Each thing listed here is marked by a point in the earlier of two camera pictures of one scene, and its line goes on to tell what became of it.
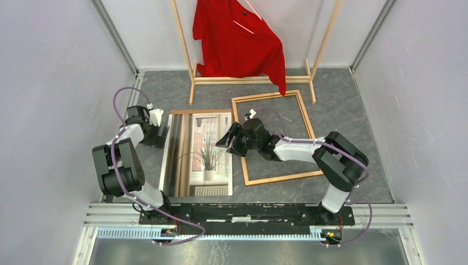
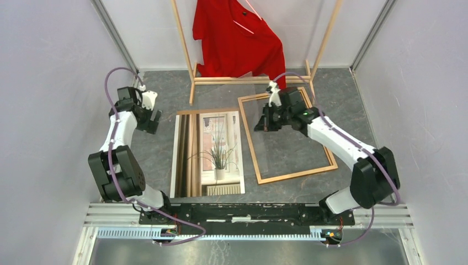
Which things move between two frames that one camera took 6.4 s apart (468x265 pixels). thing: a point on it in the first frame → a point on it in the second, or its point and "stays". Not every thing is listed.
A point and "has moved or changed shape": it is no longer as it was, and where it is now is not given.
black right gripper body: x=246 y=144 → x=275 y=117
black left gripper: x=158 y=142 → x=150 y=126
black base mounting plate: x=246 y=218 stays
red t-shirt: x=237 y=42 stays
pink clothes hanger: x=242 y=26 stays
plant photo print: x=191 y=164 has moved or changed shape
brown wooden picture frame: x=319 y=172 → x=331 y=159
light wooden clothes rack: x=232 y=80 stays
